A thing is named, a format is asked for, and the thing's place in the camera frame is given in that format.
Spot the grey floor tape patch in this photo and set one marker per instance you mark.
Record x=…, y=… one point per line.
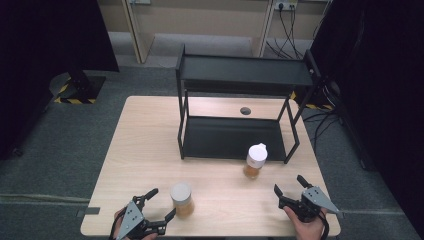
x=90, y=211

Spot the black curtain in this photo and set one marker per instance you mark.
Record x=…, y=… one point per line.
x=40, y=66
x=383, y=83

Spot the white power strip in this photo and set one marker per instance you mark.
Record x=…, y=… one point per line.
x=285, y=4

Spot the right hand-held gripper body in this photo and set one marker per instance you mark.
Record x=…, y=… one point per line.
x=316, y=198

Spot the spout-lid bottle of amber seasoning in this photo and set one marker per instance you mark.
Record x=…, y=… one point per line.
x=256, y=158

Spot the person's right hand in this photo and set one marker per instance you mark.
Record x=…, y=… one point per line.
x=310, y=230

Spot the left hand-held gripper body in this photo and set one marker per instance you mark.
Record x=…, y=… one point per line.
x=133, y=220

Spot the person's left hand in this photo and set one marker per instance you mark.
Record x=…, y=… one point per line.
x=118, y=213

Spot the black metal two-tier shelf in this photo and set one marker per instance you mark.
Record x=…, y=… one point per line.
x=233, y=71

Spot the flat-lid jar of orange powder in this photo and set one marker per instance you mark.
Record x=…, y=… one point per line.
x=182, y=200

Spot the beige wooden cabinet frame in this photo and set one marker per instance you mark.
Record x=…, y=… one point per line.
x=200, y=16

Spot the black stand base striped tape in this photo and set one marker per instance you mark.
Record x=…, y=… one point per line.
x=78, y=88

